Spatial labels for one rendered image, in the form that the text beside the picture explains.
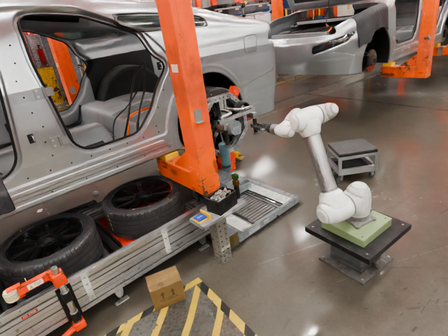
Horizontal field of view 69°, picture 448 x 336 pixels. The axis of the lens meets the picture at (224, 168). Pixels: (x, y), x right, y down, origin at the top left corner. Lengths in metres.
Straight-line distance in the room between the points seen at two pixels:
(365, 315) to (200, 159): 1.45
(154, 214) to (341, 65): 3.52
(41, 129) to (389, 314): 2.47
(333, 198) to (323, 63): 3.17
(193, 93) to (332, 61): 3.10
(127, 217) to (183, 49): 1.27
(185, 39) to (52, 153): 1.18
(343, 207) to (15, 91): 2.14
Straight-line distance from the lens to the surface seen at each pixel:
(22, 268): 2.43
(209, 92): 2.90
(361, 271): 2.51
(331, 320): 2.26
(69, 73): 4.75
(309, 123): 2.08
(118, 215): 2.60
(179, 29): 2.20
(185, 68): 2.21
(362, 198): 2.26
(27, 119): 2.43
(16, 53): 2.44
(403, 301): 2.44
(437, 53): 7.76
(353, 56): 5.09
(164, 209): 2.55
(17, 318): 2.37
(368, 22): 5.21
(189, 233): 2.64
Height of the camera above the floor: 1.73
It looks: 25 degrees down
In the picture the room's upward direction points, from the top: 8 degrees counter-clockwise
